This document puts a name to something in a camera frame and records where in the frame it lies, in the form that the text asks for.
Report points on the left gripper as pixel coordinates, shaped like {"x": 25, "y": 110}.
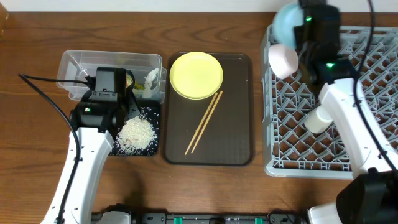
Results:
{"x": 132, "y": 106}

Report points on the green red snack wrapper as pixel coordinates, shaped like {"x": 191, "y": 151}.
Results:
{"x": 135, "y": 82}

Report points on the pile of rice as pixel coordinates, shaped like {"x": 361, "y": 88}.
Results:
{"x": 136, "y": 133}

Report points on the yellow plate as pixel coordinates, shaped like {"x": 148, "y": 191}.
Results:
{"x": 196, "y": 75}

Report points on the light blue bowl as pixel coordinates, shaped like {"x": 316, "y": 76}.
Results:
{"x": 284, "y": 22}

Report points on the white cup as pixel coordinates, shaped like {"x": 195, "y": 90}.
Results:
{"x": 318, "y": 120}

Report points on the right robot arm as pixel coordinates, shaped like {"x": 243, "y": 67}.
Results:
{"x": 372, "y": 195}

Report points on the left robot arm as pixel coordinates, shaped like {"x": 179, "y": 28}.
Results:
{"x": 96, "y": 120}

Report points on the clear plastic waste bin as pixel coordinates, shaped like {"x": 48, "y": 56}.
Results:
{"x": 78, "y": 64}

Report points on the black waste tray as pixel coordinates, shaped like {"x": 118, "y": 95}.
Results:
{"x": 152, "y": 149}

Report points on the grey dishwasher rack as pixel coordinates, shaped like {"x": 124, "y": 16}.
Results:
{"x": 292, "y": 151}

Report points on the dark brown serving tray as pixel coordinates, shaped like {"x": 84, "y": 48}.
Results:
{"x": 228, "y": 139}

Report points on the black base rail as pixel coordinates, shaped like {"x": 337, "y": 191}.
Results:
{"x": 164, "y": 217}

